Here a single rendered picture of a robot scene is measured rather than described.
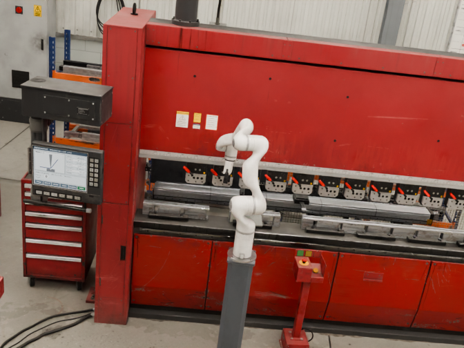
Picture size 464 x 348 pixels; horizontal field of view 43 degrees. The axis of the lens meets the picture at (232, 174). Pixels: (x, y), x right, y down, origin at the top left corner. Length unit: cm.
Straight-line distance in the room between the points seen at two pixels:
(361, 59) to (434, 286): 192
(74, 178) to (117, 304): 130
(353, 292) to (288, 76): 180
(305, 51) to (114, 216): 178
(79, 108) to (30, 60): 515
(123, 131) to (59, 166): 53
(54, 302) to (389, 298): 268
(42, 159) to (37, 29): 495
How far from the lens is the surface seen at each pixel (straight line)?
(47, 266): 510
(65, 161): 379
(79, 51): 889
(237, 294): 394
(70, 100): 367
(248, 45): 407
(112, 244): 444
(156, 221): 444
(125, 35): 390
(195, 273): 463
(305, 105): 422
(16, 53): 883
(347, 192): 451
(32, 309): 503
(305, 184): 443
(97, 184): 377
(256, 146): 364
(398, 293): 493
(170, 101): 418
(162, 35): 407
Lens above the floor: 295
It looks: 23 degrees down
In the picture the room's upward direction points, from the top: 7 degrees clockwise
